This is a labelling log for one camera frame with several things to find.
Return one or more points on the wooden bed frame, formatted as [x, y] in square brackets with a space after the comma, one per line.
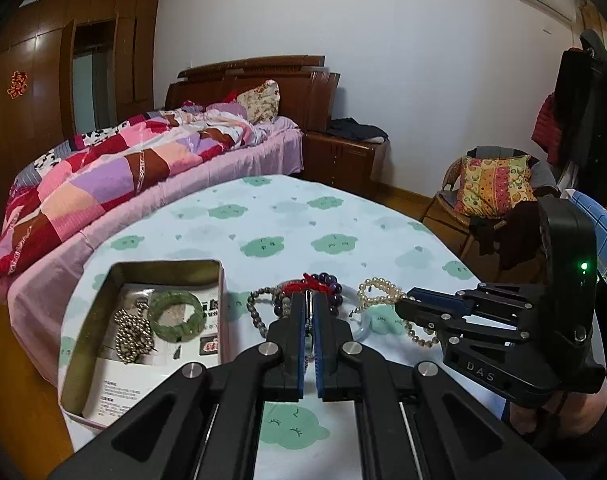
[303, 90]

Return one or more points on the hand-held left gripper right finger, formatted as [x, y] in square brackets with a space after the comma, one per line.
[319, 342]

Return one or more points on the floral pillow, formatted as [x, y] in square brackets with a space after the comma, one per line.
[261, 102]

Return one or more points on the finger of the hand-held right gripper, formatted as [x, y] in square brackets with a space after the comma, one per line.
[423, 317]
[493, 300]

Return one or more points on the cloud printed tablecloth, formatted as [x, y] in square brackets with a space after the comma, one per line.
[293, 220]

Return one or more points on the dark folded clothes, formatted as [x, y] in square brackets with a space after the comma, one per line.
[356, 130]

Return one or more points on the white jade bangle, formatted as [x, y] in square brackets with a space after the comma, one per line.
[364, 329]

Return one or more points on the wicker chair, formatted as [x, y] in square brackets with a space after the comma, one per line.
[443, 210]

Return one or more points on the patchwork quilt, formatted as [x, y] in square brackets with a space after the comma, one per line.
[108, 180]

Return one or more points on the wooden wardrobe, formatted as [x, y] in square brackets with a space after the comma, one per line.
[38, 75]

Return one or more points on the pink rectangular tin box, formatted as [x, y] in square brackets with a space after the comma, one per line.
[90, 325]

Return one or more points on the person's right hand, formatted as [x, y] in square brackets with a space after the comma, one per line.
[578, 405]

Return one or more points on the red paper decoration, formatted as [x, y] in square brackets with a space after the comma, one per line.
[16, 85]

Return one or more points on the red hanging jacket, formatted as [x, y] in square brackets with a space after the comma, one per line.
[544, 130]

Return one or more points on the printed paper leaflet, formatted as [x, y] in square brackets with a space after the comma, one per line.
[128, 385]

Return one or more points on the colourful patterned cushion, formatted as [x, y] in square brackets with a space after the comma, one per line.
[493, 185]

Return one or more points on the bed with pink sheet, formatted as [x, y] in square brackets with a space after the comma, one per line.
[48, 300]

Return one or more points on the dark brown garment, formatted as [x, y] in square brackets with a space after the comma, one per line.
[518, 235]

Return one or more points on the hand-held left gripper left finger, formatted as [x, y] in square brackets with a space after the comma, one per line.
[299, 342]

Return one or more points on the green jade bangle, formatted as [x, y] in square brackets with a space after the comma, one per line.
[156, 317]

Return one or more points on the black hanging coat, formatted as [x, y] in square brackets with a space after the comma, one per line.
[583, 110]

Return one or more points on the wooden nightstand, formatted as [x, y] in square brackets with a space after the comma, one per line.
[343, 160]

